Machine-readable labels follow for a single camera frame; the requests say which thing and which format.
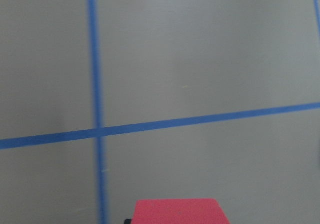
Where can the red cube block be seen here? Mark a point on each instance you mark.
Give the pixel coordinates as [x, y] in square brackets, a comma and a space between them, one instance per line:
[179, 211]

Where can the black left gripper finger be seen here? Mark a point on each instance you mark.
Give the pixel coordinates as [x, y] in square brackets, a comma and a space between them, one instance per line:
[128, 221]

